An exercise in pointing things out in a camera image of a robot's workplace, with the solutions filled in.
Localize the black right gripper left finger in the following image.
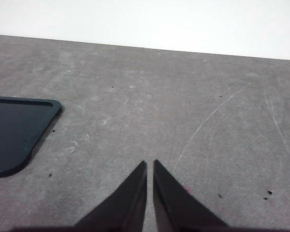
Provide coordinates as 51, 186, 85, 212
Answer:
73, 160, 148, 230

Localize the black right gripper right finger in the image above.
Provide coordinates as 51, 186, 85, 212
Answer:
153, 159, 229, 230

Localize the black rectangular tray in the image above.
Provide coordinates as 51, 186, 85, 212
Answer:
0, 96, 62, 178

